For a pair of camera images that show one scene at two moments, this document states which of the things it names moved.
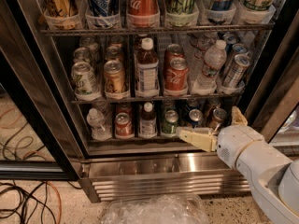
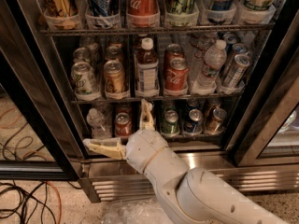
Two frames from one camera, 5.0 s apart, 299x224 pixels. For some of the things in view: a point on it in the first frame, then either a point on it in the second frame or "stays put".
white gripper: [235, 143] -> [144, 149]
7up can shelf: [84, 81] stays put
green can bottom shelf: [169, 124] stays put
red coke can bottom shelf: [123, 127] stays put
